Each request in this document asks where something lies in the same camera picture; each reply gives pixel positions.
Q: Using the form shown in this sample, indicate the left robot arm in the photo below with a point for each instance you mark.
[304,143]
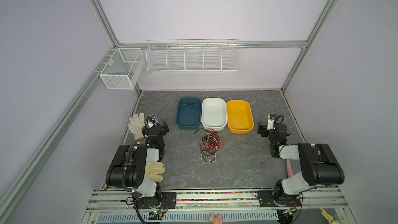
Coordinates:
[128,168]

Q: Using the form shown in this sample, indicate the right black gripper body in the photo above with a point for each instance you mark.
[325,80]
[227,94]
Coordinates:
[268,131]

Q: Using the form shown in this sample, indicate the yellow plastic bin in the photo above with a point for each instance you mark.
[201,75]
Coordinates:
[239,117]

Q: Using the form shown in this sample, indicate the pink object at bottom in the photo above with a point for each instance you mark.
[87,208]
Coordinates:
[215,219]

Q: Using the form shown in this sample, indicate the long white wire rack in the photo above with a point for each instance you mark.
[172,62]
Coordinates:
[193,56]

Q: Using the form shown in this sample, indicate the small white mesh basket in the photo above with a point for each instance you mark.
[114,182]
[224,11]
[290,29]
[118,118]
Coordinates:
[123,69]

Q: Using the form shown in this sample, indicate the white plastic bin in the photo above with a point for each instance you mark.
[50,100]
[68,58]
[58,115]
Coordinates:
[214,114]

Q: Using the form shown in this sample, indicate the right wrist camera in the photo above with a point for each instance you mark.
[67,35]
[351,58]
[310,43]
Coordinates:
[271,120]

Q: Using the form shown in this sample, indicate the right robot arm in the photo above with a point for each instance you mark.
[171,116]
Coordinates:
[319,166]

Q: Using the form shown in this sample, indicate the teal plastic bin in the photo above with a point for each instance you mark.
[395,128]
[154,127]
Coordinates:
[189,113]

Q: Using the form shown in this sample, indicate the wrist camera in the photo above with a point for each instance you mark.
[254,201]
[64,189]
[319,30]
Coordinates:
[271,120]
[150,121]

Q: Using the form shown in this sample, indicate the pink purple brush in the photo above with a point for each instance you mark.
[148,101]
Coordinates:
[289,169]

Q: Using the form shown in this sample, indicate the cream object bottom right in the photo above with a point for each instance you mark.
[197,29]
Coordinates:
[329,218]

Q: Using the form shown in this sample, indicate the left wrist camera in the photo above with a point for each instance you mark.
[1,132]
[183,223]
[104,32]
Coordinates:
[150,121]

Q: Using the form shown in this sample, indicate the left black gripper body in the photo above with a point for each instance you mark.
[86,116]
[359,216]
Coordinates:
[156,129]

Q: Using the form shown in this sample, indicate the beige rubber glove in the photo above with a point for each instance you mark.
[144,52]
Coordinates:
[154,171]

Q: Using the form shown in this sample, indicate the white cotton glove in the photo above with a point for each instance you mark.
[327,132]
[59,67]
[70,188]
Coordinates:
[135,125]

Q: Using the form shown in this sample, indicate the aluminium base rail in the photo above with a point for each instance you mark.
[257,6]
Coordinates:
[221,199]

